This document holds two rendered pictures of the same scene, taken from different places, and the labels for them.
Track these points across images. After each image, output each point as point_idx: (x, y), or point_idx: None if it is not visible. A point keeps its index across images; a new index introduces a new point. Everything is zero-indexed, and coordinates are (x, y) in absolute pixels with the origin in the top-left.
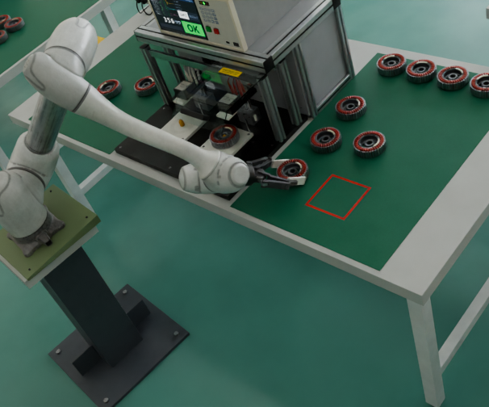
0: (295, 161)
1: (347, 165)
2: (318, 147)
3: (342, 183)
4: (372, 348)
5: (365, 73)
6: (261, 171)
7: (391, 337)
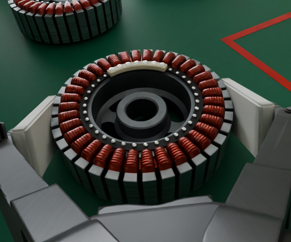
0: (103, 74)
1: (207, 8)
2: (92, 7)
3: (286, 31)
4: None
5: None
6: (248, 223)
7: None
